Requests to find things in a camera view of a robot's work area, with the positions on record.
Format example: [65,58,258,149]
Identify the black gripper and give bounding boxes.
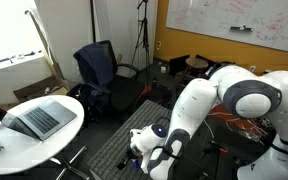
[116,148,144,172]

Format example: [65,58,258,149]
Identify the white cabinet with grey cushion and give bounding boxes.
[88,99,175,180]

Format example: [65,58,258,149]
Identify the black office chair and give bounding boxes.
[72,39,147,122]

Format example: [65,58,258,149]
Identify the grey open laptop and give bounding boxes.
[0,100,78,142]

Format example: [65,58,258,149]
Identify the round white table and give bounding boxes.
[0,94,92,180]

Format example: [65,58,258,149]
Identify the navy blue cloth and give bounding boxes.
[72,42,116,89]

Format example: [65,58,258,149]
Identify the black flat panel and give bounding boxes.
[168,54,191,77]

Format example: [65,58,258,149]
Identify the brown cardboard box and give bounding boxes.
[13,74,70,104]

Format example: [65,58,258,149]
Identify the round wooden stool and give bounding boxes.
[184,57,210,77]

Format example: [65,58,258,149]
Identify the black tripod stand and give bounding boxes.
[128,0,154,85]

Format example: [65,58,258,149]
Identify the white counter desk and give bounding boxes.
[0,49,54,107]

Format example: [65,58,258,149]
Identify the black whiteboard eraser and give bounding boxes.
[229,24,254,33]

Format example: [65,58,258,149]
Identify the orange handled tool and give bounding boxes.
[209,141,230,155]

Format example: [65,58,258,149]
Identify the white loose cables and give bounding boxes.
[203,112,269,143]

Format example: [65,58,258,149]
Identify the wall whiteboard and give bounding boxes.
[165,0,288,56]

